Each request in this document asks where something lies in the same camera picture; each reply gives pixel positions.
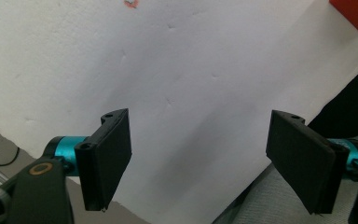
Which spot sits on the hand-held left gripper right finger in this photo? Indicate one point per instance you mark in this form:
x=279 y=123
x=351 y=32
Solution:
x=304 y=161

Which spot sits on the red box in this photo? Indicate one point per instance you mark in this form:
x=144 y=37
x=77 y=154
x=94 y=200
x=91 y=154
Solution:
x=355 y=12

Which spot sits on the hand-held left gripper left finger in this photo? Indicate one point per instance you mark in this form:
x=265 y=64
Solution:
x=105 y=161

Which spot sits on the small red sticker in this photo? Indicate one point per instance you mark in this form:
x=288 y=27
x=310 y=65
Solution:
x=131 y=3

